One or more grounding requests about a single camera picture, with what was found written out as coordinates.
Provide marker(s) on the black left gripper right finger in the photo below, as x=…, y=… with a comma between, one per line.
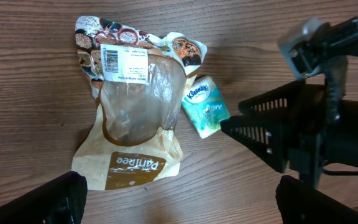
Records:
x=299, y=203

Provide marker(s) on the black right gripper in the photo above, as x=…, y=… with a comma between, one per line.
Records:
x=326, y=130

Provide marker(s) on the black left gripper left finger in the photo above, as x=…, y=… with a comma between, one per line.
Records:
x=62, y=200

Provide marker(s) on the small teal tissue pack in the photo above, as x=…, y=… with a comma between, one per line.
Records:
x=205, y=107

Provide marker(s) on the brown bread bag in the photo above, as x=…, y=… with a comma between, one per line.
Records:
x=138, y=81

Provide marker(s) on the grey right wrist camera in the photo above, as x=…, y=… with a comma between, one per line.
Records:
x=296, y=50

